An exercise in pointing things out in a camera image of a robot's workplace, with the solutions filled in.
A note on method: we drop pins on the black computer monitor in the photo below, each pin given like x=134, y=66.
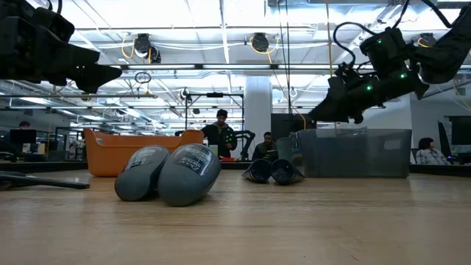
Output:
x=23, y=137
x=461, y=130

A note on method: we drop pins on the grey body wash bottle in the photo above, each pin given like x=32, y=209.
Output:
x=141, y=176
x=187, y=176

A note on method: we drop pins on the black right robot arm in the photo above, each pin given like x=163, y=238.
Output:
x=449, y=48

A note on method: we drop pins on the white pillar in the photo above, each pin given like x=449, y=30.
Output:
x=257, y=106

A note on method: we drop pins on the person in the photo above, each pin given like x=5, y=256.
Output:
x=24, y=125
x=428, y=154
x=265, y=149
x=221, y=138

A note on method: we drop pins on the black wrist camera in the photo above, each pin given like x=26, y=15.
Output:
x=55, y=25
x=384, y=49

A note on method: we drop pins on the grey plastic bin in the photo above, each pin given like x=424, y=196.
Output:
x=353, y=154

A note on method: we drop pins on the teal plastic bin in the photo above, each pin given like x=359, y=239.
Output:
x=284, y=149

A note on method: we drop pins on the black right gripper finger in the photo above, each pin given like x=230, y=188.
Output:
x=327, y=114
x=338, y=88

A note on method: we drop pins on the black background robot arm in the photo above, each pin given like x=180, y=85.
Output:
x=247, y=141

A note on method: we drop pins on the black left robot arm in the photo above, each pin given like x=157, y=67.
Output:
x=13, y=7

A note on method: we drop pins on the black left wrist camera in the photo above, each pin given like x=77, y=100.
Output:
x=55, y=25

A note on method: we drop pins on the orange plastic bin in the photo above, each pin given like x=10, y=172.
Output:
x=110, y=158

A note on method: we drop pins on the black plastic comb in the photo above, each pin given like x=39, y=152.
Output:
x=44, y=181

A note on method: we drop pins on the black gantry frame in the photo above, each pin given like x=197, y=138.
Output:
x=215, y=95

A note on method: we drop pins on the black panel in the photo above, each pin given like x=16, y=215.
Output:
x=287, y=125

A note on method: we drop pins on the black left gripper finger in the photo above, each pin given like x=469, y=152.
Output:
x=79, y=55
x=95, y=77

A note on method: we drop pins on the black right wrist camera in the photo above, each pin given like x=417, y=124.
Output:
x=384, y=49

